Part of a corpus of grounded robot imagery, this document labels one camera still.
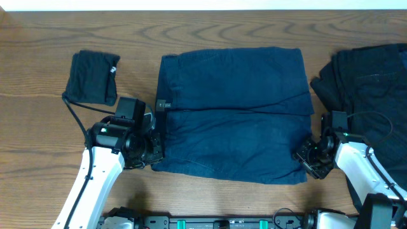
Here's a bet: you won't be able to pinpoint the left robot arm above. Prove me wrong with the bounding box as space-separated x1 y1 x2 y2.
53 113 163 229

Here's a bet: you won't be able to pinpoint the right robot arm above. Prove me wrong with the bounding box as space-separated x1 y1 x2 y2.
293 132 406 228

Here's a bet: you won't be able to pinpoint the black clothes pile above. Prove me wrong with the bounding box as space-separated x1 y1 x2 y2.
310 43 407 191

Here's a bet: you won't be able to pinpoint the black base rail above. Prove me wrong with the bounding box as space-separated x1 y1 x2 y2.
97 206 360 229

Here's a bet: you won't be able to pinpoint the dark blue shorts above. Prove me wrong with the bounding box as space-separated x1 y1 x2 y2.
153 47 314 185

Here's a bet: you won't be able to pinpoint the small folded black garment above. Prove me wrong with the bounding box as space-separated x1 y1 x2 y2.
63 50 120 106

